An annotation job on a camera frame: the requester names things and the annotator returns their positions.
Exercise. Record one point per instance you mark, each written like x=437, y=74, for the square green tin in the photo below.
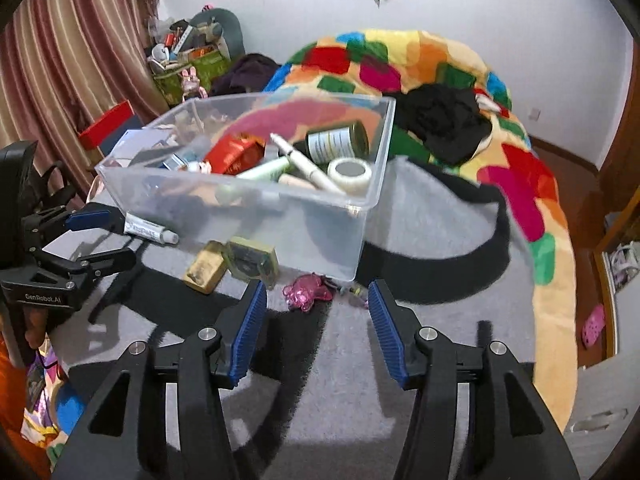
x=250, y=258

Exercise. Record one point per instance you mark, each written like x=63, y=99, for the white cabinet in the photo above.
x=605, y=400

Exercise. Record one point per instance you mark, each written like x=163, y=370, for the beige cosmetic tube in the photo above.
x=297, y=181

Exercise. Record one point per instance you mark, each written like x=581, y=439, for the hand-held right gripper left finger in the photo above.
x=247, y=330

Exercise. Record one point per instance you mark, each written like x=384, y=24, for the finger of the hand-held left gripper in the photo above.
x=92, y=217
x=110, y=260

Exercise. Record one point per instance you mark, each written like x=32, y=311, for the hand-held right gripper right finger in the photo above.
x=385, y=330

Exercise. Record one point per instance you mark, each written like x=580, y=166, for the pink clog shoe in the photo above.
x=593, y=325

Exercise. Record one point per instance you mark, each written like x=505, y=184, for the white tape roll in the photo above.
x=350, y=174

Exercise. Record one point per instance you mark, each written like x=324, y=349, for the person's left forearm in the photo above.
x=12, y=390

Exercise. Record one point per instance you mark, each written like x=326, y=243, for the red foil tea pouch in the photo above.
x=235, y=152

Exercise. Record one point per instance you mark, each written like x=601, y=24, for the colourful patchwork quilt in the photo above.
x=525, y=185

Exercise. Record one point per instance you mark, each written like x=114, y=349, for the pale green tube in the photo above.
x=265, y=170

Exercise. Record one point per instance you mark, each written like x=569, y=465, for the grey green neck pillow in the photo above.
x=227, y=27

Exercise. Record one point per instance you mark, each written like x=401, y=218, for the dark green jar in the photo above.
x=335, y=142

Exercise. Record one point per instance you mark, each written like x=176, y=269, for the person's left hand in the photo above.
x=36, y=329

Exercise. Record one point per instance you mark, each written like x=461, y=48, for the white ointment tube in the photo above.
x=150, y=230

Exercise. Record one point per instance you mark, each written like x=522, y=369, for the clear plastic storage box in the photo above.
x=300, y=235

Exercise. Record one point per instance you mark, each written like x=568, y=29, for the wall socket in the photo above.
x=535, y=114

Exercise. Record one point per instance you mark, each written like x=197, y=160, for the green storage bag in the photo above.
x=210, y=67

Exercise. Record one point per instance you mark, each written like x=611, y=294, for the pink rabbit toy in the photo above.
x=191, y=82

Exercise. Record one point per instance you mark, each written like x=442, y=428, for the white pen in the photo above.
x=305, y=162

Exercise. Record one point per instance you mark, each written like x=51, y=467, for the white shoes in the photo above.
x=625, y=265

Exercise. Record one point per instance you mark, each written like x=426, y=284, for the gold rectangular tin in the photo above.
x=205, y=267

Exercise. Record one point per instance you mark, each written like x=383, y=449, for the striped curtain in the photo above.
x=75, y=50

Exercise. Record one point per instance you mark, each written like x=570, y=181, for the dark purple clothes heap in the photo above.
x=247, y=72

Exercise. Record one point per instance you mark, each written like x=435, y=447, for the red box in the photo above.
x=107, y=125

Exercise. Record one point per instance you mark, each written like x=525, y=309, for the black garment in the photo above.
x=440, y=120

